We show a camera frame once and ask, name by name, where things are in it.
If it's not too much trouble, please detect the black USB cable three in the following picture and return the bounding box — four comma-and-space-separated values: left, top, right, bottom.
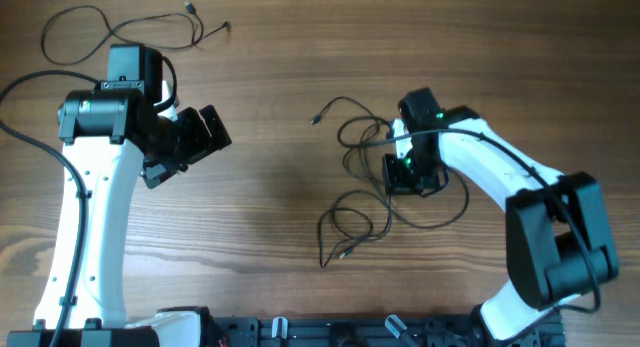
330, 166, 471, 244

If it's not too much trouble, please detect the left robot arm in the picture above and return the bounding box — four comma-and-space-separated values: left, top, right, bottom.
7, 44, 231, 346

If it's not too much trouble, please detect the black USB cable two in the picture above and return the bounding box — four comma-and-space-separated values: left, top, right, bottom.
309, 95, 396, 269

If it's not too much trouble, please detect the black USB cable one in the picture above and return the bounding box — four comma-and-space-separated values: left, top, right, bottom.
39, 0, 232, 67

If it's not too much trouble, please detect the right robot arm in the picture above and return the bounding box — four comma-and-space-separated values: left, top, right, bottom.
383, 88, 619, 346

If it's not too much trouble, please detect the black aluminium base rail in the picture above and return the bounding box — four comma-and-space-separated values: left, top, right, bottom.
205, 314, 566, 347

